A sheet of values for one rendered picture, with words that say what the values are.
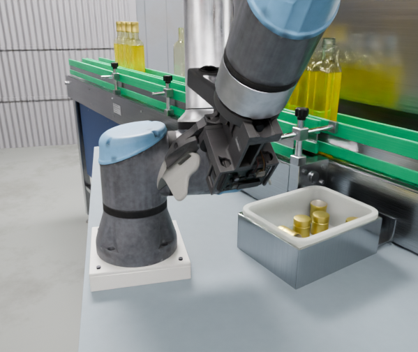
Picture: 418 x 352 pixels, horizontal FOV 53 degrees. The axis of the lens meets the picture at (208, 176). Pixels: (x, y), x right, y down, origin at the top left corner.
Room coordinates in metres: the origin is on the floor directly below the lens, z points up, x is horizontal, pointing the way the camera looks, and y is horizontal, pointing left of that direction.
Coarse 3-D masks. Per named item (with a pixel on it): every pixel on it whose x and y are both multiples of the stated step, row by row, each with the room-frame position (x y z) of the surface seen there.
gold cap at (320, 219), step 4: (316, 212) 0.78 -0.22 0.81; (320, 212) 0.78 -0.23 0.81; (324, 212) 0.78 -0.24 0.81; (316, 216) 0.76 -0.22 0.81; (320, 216) 0.76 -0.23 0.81; (324, 216) 0.76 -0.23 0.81; (328, 216) 0.76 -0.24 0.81; (312, 220) 0.77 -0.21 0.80; (316, 220) 0.76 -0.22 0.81; (320, 220) 0.76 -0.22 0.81; (324, 220) 0.76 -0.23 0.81; (328, 220) 0.76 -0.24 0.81; (312, 224) 0.77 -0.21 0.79; (316, 224) 0.76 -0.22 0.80; (320, 224) 0.76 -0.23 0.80; (324, 224) 0.76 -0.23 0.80; (328, 224) 0.76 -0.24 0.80; (312, 228) 0.77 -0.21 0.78; (316, 228) 0.76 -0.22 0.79; (320, 228) 0.76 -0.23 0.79; (324, 228) 0.76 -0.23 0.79; (312, 232) 0.77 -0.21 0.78; (316, 232) 0.76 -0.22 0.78; (320, 232) 0.76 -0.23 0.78
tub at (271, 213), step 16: (288, 192) 0.82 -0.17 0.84; (304, 192) 0.84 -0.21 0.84; (320, 192) 0.85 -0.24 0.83; (336, 192) 0.82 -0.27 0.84; (256, 208) 0.76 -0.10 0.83; (272, 208) 0.79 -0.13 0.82; (288, 208) 0.81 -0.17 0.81; (304, 208) 0.83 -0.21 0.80; (336, 208) 0.81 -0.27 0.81; (352, 208) 0.77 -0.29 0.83; (368, 208) 0.75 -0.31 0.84; (272, 224) 0.68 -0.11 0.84; (288, 224) 0.81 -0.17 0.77; (336, 224) 0.80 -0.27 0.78; (352, 224) 0.68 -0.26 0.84; (288, 240) 0.63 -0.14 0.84; (304, 240) 0.62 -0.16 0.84
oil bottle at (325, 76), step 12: (324, 60) 1.01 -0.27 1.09; (312, 72) 1.03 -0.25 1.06; (324, 72) 0.99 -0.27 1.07; (336, 72) 1.01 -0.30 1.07; (312, 84) 1.02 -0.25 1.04; (324, 84) 0.99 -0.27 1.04; (336, 84) 1.01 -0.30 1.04; (312, 96) 1.02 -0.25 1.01; (324, 96) 0.99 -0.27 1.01; (336, 96) 1.01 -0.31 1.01; (312, 108) 1.02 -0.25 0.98; (324, 108) 0.99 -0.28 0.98; (336, 108) 1.01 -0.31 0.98
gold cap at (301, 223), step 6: (294, 216) 0.76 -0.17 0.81; (300, 216) 0.76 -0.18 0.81; (306, 216) 0.76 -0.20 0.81; (294, 222) 0.75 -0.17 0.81; (300, 222) 0.74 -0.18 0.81; (306, 222) 0.74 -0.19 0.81; (294, 228) 0.75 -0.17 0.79; (300, 228) 0.74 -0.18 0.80; (306, 228) 0.74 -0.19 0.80; (306, 234) 0.74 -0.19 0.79
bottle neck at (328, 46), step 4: (324, 40) 1.02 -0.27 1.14; (328, 40) 1.01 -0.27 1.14; (332, 40) 1.01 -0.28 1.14; (324, 44) 1.02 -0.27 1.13; (328, 44) 1.01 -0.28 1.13; (332, 44) 1.01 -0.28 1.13; (324, 48) 1.02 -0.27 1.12; (328, 48) 1.01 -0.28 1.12; (332, 48) 1.02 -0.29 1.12; (324, 52) 1.02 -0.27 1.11; (328, 52) 1.01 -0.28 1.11; (332, 52) 1.02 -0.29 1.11; (324, 56) 1.02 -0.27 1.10; (328, 56) 1.01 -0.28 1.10; (332, 56) 1.02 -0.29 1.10
